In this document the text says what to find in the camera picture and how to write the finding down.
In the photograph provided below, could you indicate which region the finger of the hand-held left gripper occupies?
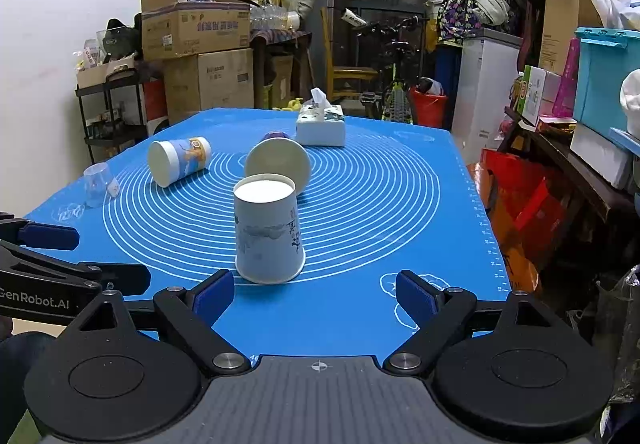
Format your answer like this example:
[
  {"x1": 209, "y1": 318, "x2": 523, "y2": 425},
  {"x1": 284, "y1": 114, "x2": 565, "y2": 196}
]
[
  {"x1": 0, "y1": 213, "x2": 80, "y2": 251},
  {"x1": 0, "y1": 244, "x2": 152, "y2": 298}
]

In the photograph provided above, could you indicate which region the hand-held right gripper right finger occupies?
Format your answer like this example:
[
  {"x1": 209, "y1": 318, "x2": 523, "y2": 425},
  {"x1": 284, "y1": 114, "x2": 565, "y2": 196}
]
[{"x1": 383, "y1": 269, "x2": 571, "y2": 373}]

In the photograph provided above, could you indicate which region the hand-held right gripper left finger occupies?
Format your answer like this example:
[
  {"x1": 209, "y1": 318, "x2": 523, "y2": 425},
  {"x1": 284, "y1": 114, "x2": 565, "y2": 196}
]
[{"x1": 65, "y1": 269, "x2": 251, "y2": 375}]

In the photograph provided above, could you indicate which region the white paper cup ink print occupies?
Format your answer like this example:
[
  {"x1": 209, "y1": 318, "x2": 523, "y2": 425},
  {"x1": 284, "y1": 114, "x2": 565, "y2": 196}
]
[{"x1": 233, "y1": 173, "x2": 306, "y2": 285}]

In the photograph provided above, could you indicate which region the clear plastic cup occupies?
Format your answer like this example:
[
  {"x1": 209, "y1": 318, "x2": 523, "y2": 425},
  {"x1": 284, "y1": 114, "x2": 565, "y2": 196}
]
[{"x1": 82, "y1": 163, "x2": 121, "y2": 209}]

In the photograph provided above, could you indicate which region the lying paper cup blue print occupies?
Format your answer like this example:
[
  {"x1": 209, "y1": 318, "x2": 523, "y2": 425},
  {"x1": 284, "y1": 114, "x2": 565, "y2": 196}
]
[{"x1": 147, "y1": 136, "x2": 212, "y2": 188}]

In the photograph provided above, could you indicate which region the white paper cup purple print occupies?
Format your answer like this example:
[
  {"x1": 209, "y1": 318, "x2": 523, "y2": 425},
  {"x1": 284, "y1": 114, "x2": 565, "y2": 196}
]
[{"x1": 244, "y1": 130, "x2": 311, "y2": 196}]

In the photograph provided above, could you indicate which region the blue silicone baking mat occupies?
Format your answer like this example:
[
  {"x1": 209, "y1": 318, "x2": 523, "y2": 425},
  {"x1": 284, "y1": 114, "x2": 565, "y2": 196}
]
[{"x1": 22, "y1": 107, "x2": 512, "y2": 361}]

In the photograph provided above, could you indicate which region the black metal shelf rack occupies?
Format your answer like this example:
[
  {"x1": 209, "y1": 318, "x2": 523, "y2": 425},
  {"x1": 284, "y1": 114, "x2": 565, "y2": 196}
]
[{"x1": 75, "y1": 68, "x2": 147, "y2": 165}]

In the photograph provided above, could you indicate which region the orange red shopping bag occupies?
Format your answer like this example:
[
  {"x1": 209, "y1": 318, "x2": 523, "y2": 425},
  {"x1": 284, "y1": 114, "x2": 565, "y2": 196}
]
[{"x1": 471, "y1": 148, "x2": 567, "y2": 292}]

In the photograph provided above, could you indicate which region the red plastic bucket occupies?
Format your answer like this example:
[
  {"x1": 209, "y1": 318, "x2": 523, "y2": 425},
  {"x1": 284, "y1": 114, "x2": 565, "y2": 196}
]
[{"x1": 408, "y1": 85, "x2": 449, "y2": 128}]

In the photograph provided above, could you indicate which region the white tissue box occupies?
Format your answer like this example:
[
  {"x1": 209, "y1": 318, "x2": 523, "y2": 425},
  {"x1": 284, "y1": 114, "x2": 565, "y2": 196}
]
[{"x1": 295, "y1": 88, "x2": 347, "y2": 147}]

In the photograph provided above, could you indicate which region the clear plastic bag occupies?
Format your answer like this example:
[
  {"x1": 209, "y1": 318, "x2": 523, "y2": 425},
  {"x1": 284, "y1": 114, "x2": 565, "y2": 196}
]
[{"x1": 594, "y1": 264, "x2": 640, "y2": 406}]

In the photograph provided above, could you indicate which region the dark green cap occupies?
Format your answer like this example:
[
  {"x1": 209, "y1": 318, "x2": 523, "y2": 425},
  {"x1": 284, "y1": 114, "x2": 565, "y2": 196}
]
[{"x1": 102, "y1": 18, "x2": 142, "y2": 58}]

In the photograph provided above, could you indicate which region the large brown cardboard box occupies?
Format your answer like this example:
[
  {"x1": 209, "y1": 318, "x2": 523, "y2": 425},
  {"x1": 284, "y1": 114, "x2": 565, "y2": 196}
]
[{"x1": 163, "y1": 48, "x2": 256, "y2": 125}]

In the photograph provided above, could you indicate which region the white chest freezer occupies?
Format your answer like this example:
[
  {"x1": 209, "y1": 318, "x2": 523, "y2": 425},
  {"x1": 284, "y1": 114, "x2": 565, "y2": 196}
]
[{"x1": 451, "y1": 28, "x2": 524, "y2": 166}]

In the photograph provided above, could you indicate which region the bicycle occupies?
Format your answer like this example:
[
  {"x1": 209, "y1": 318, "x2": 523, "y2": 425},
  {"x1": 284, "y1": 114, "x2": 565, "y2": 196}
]
[{"x1": 350, "y1": 14, "x2": 427, "y2": 125}]

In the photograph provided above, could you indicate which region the white storage box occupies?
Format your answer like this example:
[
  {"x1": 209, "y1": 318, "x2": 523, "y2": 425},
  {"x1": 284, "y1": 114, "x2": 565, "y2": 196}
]
[{"x1": 569, "y1": 121, "x2": 634, "y2": 190}]

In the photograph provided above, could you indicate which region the wooden chair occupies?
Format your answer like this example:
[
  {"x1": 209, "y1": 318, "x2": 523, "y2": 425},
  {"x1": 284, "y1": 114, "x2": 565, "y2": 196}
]
[{"x1": 320, "y1": 7, "x2": 379, "y2": 106}]

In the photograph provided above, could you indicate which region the green and white carton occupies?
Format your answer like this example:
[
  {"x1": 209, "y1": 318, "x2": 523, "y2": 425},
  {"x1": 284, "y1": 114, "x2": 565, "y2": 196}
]
[{"x1": 517, "y1": 65, "x2": 562, "y2": 126}]

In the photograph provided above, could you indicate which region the open printed cardboard box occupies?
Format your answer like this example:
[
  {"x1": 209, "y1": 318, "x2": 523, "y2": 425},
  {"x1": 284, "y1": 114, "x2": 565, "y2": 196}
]
[{"x1": 140, "y1": 0, "x2": 252, "y2": 62}]

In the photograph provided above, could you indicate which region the pink box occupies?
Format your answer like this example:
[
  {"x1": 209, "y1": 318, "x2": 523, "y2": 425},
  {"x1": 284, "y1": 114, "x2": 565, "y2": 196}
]
[{"x1": 552, "y1": 38, "x2": 582, "y2": 119}]

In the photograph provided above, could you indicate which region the light blue storage bin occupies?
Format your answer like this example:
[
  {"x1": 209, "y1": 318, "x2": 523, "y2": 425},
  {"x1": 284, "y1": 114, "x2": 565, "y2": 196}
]
[{"x1": 572, "y1": 27, "x2": 640, "y2": 136}]

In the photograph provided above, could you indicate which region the floral fabric bag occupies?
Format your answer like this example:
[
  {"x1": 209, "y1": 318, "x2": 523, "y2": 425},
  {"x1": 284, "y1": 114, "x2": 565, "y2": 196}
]
[{"x1": 437, "y1": 0, "x2": 484, "y2": 46}]

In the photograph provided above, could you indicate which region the tall plain cardboard box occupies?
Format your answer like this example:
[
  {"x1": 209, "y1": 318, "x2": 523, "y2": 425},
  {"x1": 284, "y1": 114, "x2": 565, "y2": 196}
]
[{"x1": 538, "y1": 0, "x2": 602, "y2": 76}]

